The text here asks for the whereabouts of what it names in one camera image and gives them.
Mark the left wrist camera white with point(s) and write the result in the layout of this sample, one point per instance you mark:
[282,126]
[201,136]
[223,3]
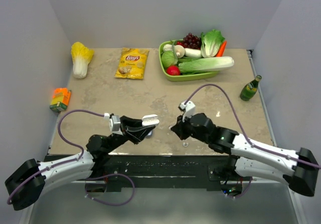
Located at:
[114,123]

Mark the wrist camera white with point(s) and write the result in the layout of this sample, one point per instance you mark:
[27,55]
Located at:
[114,123]
[188,109]

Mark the white mushroom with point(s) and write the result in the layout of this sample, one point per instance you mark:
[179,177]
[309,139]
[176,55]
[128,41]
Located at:
[178,49]

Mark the white earbud charging case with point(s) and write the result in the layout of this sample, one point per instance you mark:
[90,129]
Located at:
[150,120]

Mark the green lettuce head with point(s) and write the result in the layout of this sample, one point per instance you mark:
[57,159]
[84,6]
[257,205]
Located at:
[211,43]

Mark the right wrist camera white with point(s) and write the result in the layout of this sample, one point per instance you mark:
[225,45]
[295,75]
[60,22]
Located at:
[188,109]

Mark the dark red grape bunch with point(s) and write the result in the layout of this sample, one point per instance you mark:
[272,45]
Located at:
[191,41]

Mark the round green cabbage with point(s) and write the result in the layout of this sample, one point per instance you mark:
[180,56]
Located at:
[168,59]

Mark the orange carrot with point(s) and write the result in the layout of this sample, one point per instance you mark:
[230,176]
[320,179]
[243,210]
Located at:
[222,49]

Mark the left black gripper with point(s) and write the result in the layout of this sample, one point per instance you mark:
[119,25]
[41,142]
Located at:
[133,129]

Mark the green Perrier bottle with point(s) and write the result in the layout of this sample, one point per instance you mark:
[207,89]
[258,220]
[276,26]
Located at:
[250,89]

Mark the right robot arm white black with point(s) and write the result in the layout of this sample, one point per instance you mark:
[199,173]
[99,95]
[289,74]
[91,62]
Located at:
[250,158]

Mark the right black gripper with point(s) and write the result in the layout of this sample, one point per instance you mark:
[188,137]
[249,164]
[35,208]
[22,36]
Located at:
[178,128]

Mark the green plastic basket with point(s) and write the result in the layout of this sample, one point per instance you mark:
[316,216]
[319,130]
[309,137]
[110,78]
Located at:
[186,77]

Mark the yellow napa cabbage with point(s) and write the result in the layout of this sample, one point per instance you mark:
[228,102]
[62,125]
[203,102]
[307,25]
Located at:
[81,57]

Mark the white radish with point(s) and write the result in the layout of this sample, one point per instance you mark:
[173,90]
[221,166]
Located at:
[193,53]

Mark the yellow Lays chips bag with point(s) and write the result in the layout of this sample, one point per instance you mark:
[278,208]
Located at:
[132,63]

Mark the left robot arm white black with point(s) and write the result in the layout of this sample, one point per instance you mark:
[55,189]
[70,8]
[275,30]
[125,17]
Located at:
[34,178]

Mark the long green white cabbage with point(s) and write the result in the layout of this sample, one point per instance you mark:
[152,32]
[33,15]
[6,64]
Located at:
[204,65]

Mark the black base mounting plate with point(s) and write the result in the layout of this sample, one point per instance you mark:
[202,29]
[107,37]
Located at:
[208,172]

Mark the orange juice carton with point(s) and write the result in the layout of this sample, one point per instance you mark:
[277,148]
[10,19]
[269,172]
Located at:
[60,99]

